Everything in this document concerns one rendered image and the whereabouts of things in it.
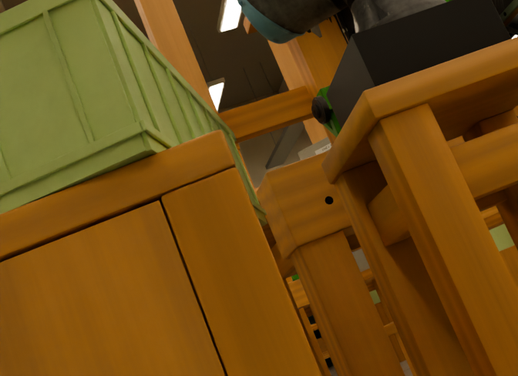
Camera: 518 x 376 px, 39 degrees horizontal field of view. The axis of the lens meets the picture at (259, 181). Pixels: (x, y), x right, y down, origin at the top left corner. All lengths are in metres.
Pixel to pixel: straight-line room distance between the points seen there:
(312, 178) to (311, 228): 0.10
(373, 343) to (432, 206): 0.48
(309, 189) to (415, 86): 0.46
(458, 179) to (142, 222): 0.44
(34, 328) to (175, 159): 0.18
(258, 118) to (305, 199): 0.82
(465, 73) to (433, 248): 0.23
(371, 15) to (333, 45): 1.05
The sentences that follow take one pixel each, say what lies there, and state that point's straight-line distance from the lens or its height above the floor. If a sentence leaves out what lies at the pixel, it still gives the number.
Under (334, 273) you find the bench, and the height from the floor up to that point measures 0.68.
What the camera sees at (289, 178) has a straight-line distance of 1.34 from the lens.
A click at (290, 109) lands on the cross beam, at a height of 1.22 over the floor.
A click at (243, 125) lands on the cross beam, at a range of 2.10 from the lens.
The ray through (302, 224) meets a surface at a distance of 1.32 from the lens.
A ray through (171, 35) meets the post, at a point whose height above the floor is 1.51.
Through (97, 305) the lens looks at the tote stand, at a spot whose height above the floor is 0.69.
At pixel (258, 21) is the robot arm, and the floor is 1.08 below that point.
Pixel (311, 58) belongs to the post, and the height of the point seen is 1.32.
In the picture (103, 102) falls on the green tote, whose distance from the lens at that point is 0.63.
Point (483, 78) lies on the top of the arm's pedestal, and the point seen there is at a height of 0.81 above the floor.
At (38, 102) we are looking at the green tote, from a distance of 0.66.
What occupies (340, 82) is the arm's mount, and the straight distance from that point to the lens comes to 1.11.
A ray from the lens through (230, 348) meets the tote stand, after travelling 0.59.
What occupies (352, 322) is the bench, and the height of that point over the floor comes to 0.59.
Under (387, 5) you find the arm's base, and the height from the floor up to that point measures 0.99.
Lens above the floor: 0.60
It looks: 12 degrees up
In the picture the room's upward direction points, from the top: 22 degrees counter-clockwise
